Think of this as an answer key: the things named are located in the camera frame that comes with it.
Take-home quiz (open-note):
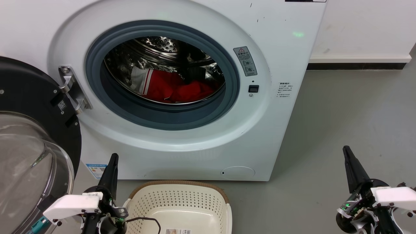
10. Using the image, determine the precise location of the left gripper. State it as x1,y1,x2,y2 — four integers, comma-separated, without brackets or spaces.
81,153,129,234

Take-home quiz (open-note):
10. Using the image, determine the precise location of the white and black baseboard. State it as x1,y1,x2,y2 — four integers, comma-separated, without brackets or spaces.
307,54,412,70

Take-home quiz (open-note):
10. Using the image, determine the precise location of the thin black cable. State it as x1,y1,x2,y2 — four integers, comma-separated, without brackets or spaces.
126,217,162,234

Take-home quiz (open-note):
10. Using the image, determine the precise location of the silver door hinge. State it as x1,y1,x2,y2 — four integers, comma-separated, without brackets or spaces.
58,66,93,114

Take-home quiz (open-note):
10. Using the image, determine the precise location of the stainless steel washing machine drum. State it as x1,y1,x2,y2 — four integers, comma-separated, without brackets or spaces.
104,36,226,105

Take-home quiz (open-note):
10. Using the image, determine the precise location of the small text sticker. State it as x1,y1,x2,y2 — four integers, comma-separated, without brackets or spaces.
277,81,292,99

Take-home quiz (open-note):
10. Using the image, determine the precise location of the round drain filter cover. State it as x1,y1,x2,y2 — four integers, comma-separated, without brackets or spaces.
221,166,255,180

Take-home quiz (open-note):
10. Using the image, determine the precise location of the blue energy label sticker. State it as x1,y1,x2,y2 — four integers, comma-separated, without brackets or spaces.
85,163,108,179

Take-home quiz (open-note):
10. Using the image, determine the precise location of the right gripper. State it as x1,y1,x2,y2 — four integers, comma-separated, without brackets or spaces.
336,146,395,234

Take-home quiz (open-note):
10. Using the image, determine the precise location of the black glass washer door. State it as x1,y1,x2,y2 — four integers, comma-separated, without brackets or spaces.
0,56,82,234

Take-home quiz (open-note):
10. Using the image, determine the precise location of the red and white garment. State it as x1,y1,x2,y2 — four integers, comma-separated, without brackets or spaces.
130,68,225,104

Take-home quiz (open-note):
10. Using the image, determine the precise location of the white front-load washing machine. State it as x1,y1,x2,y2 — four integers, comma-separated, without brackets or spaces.
0,0,327,181

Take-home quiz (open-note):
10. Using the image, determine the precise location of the grey rubber door gasket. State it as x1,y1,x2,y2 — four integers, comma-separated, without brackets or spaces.
85,20,241,131

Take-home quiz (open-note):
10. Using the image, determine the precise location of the teal cable connector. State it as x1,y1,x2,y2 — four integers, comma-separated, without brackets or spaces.
31,217,49,233

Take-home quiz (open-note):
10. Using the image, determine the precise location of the cream perforated laundry basket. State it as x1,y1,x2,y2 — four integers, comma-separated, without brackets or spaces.
123,180,233,234

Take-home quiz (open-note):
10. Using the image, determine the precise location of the grey warning sticker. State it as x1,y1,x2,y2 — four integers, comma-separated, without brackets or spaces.
233,46,258,77

